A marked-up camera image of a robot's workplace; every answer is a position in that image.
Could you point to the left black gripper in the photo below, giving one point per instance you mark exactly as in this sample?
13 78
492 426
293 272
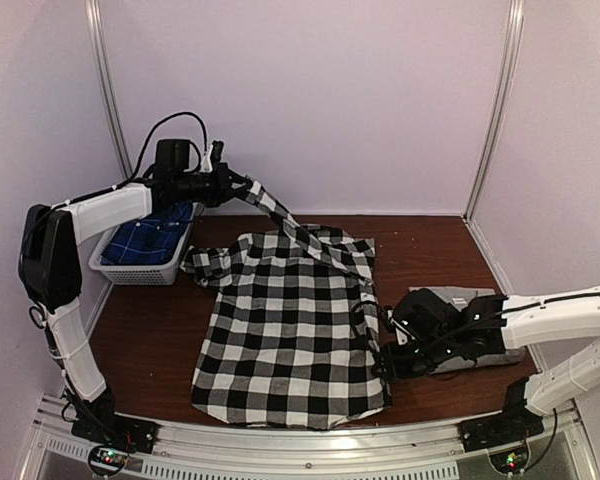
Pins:
223 190

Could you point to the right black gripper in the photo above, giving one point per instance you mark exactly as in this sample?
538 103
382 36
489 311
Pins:
394 368

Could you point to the black white plaid shirt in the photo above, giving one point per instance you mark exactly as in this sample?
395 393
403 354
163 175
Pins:
294 326

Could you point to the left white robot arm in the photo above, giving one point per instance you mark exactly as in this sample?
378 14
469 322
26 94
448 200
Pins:
50 270

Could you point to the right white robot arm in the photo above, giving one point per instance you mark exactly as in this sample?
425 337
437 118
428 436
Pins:
496 323

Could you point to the folded grey shirt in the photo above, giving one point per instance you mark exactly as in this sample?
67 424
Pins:
460 297

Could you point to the blue plaid shirt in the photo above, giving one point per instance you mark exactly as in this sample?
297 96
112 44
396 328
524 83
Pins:
148 241

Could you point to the white plastic basket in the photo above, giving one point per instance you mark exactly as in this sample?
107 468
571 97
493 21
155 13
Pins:
142 275

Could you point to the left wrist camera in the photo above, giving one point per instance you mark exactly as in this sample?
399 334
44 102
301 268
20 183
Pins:
176 157

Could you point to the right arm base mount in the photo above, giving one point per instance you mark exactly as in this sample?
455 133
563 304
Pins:
499 429

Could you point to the front aluminium rail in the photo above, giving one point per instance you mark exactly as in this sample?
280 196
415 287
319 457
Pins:
429 450

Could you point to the left aluminium frame post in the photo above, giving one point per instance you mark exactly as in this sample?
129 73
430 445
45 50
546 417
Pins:
98 40

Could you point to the aluminium frame post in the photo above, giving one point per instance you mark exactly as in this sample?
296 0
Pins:
511 47
98 40

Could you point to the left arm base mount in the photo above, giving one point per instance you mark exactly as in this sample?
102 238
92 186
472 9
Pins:
127 434

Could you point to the right aluminium frame post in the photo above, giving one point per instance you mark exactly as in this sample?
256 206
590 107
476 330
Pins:
511 47

